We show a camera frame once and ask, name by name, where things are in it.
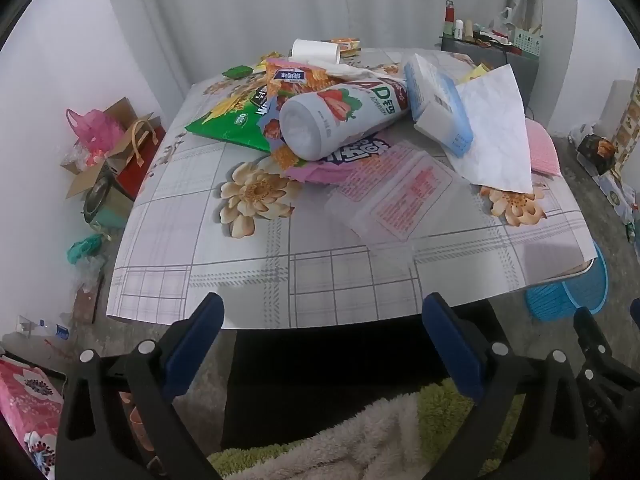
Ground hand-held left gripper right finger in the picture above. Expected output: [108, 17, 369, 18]
[421, 292, 591, 480]

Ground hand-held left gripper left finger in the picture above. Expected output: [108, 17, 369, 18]
[56, 292, 226, 480]

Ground blue mesh trash basket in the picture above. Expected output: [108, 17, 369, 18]
[525, 242, 609, 321]

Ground clear plastic package red print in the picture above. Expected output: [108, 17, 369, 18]
[325, 141, 473, 261]

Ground white paper sheet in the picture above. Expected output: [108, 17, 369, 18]
[442, 64, 533, 195]

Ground pink snack bag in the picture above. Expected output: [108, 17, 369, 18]
[282, 132, 401, 186]

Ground green snack bag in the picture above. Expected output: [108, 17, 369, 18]
[185, 77, 273, 153]

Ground blue white tissue pack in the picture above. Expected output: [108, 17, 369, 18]
[403, 53, 475, 157]

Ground white strawberry drink bottle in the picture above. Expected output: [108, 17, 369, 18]
[278, 77, 413, 161]

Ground orange snack bag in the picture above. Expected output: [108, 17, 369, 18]
[264, 57, 346, 171]

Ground white printed carton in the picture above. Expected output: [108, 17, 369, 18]
[592, 170, 637, 222]

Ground fluffy green white blanket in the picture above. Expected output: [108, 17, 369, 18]
[207, 377, 526, 480]

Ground teal plastic bag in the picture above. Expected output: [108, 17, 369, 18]
[67, 234, 106, 266]

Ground clear plastic bottle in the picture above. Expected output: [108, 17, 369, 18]
[17, 315, 73, 342]

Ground dark printed box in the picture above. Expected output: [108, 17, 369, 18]
[577, 135, 618, 176]

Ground round dark appliance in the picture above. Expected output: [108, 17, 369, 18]
[82, 172, 136, 224]

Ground pink floral bedding bag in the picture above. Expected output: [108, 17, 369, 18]
[0, 359, 66, 480]

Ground white plastic bag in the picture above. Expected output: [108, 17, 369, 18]
[569, 122, 606, 148]

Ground tile pattern roll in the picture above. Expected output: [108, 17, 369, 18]
[612, 67, 640, 171]

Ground pink cloth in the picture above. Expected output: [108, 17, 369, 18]
[522, 120, 563, 177]

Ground brown cardboard box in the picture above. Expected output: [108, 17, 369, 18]
[60, 97, 156, 201]

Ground pink plastic bag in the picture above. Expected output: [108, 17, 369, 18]
[66, 108, 126, 153]

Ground grey side cabinet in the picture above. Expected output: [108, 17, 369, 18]
[440, 35, 541, 121]

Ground yellow wrapper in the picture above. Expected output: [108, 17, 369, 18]
[457, 62, 493, 83]

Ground green desk calendar box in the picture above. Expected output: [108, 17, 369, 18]
[510, 27, 543, 57]

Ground yellow packet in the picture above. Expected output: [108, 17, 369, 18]
[252, 51, 281, 73]

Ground white toilet paper roll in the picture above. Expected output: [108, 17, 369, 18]
[291, 38, 343, 64]

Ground orange noodle packet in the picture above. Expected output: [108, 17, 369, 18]
[327, 36, 362, 57]

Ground white curtain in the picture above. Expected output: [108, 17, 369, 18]
[97, 0, 451, 88]

